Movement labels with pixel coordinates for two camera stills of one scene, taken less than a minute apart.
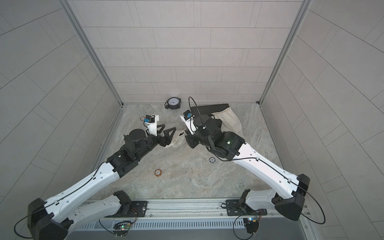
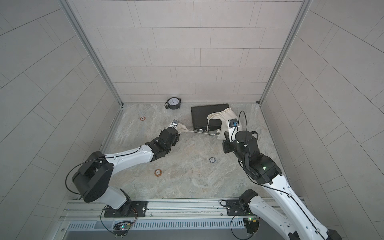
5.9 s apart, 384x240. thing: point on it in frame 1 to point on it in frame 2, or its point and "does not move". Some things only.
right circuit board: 251,224 does not move
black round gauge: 173,103 does not move
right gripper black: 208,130 to 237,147
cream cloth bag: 229,122 does not move
